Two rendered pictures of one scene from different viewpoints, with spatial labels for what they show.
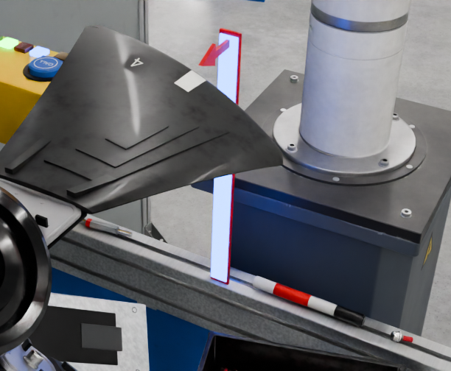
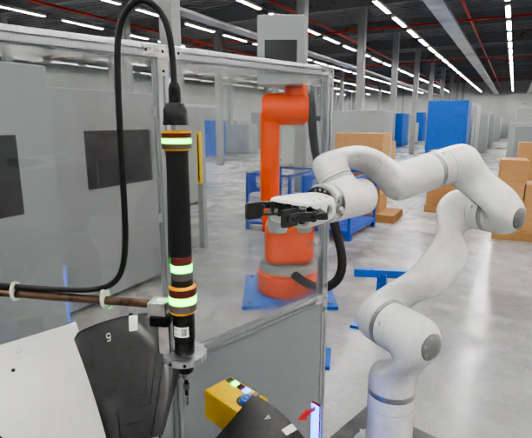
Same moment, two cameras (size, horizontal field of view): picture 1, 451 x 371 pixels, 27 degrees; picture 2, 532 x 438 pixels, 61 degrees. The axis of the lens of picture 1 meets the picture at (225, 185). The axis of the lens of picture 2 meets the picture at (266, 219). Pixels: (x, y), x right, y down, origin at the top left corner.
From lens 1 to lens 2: 30 cm
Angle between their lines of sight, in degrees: 28
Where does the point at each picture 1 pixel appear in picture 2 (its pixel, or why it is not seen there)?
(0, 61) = (229, 393)
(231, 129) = not seen: outside the picture
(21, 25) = (260, 358)
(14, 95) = (230, 411)
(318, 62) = (370, 414)
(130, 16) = (315, 354)
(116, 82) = (256, 427)
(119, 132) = not seen: outside the picture
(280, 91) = (362, 418)
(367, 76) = (393, 425)
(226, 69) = (314, 420)
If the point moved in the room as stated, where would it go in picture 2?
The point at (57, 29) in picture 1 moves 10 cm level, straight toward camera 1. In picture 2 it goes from (278, 360) to (275, 371)
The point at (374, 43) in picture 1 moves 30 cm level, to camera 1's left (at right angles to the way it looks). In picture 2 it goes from (395, 410) to (280, 388)
